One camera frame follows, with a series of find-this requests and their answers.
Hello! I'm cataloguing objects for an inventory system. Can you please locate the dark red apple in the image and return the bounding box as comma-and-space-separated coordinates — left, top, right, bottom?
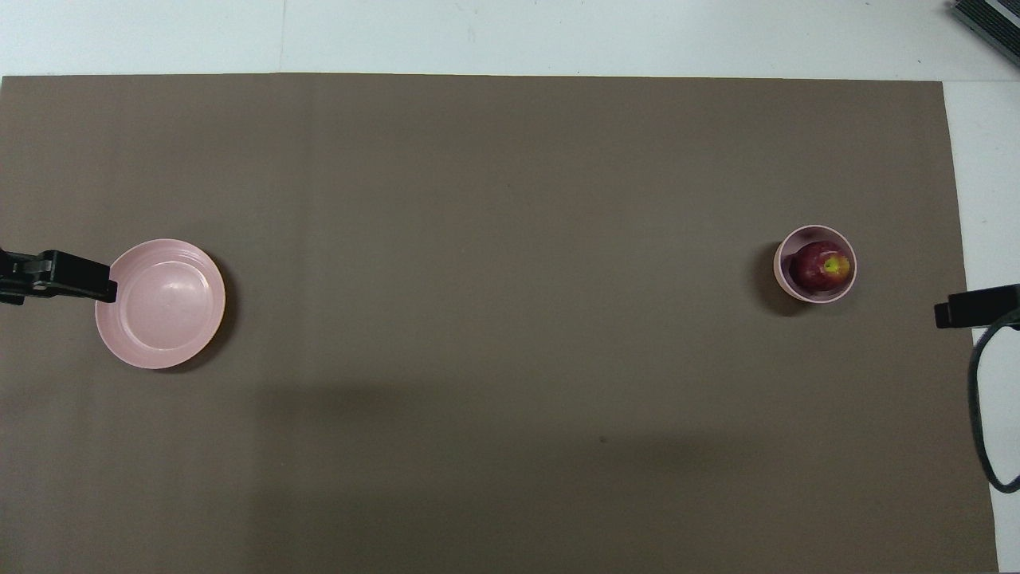
789, 241, 851, 292

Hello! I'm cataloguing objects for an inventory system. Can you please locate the pink plate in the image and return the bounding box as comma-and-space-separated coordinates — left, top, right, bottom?
95, 238, 227, 370

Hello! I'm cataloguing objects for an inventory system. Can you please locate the pink bowl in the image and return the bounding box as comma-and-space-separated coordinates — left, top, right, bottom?
773, 225, 858, 305

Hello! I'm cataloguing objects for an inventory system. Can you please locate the grey ribbed device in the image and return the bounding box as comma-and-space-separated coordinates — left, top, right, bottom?
948, 0, 1020, 69

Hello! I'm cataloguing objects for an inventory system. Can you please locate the brown table mat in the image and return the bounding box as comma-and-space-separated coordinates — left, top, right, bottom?
0, 73, 1001, 574

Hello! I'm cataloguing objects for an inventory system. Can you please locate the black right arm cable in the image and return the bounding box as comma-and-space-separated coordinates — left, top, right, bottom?
967, 313, 1020, 494

